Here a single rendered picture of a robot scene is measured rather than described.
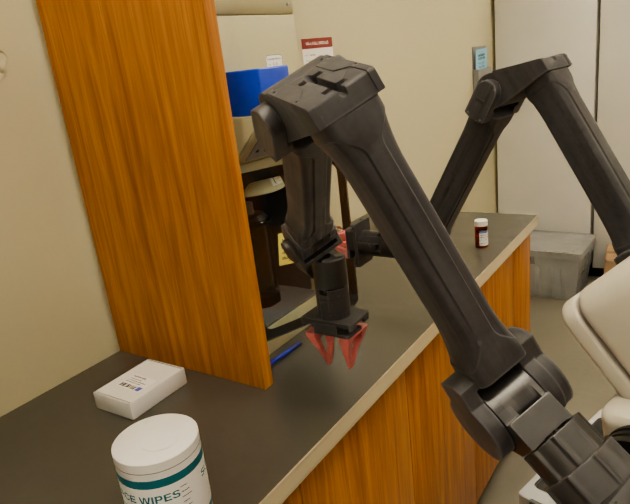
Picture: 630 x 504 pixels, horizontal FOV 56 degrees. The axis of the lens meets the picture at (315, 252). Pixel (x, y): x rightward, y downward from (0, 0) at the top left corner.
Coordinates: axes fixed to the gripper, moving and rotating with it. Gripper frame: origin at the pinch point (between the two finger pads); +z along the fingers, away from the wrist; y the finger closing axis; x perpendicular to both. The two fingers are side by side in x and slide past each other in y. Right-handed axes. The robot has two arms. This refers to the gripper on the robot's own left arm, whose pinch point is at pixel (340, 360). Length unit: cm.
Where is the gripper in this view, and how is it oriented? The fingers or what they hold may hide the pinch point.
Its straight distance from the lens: 106.8
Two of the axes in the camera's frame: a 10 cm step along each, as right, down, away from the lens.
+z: 1.1, 9.5, 3.0
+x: -5.5, 3.1, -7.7
